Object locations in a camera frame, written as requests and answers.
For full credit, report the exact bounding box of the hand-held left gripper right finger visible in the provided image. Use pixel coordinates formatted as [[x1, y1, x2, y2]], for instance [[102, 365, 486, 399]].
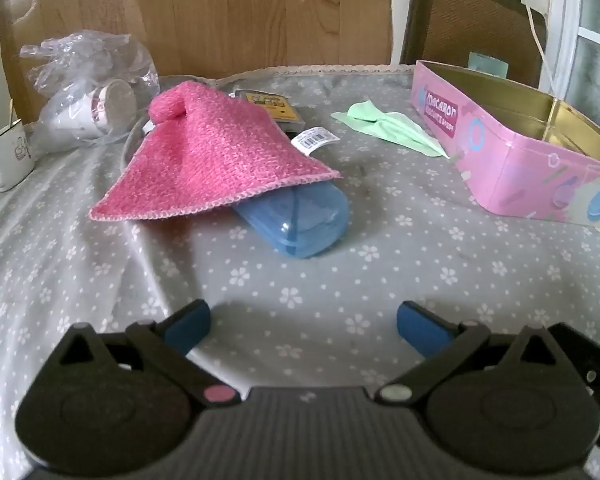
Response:
[[375, 301, 588, 405]]

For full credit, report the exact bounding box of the pink tin box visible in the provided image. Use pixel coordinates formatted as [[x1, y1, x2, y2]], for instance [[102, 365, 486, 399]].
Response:
[[411, 59, 600, 233]]

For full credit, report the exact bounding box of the white framed glass door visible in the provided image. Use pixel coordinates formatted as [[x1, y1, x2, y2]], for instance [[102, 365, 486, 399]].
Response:
[[510, 0, 600, 111]]

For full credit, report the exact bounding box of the teal cup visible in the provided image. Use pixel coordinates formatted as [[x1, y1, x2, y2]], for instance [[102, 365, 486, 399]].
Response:
[[467, 51, 510, 78]]

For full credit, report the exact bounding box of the brown tray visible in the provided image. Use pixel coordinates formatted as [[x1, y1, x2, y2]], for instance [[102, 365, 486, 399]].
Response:
[[399, 0, 548, 90]]

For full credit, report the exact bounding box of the pink knitted cloth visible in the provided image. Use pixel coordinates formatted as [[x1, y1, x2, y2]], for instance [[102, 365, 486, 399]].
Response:
[[89, 81, 342, 222]]

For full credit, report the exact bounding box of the white cable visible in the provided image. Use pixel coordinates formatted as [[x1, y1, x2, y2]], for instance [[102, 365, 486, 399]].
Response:
[[522, 5, 558, 96]]

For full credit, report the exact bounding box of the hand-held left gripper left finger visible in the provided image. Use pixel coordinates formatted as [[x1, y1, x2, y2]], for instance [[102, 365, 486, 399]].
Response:
[[60, 299, 243, 406]]

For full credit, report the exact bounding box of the yellow card box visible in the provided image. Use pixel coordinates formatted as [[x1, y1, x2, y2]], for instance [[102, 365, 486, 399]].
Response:
[[231, 89, 308, 135]]

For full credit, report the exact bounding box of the clear plastic bag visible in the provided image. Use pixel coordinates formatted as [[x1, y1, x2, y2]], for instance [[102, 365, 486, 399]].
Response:
[[19, 31, 160, 156]]

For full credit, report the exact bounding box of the blue plastic case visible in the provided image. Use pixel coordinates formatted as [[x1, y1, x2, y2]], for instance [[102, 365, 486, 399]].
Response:
[[231, 181, 351, 260]]

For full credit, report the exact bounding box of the wooden board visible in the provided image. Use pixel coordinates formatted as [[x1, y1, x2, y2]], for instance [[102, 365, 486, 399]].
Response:
[[0, 0, 393, 123]]

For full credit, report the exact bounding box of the white enamel mug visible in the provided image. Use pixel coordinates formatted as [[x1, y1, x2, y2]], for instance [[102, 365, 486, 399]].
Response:
[[0, 120, 36, 192]]

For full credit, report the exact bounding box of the light green cloth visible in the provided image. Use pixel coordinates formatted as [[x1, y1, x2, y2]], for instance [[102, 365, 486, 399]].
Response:
[[331, 100, 451, 159]]

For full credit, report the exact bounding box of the white paper cup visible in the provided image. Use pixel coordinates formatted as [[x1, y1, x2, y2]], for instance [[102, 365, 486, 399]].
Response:
[[42, 79, 138, 142]]

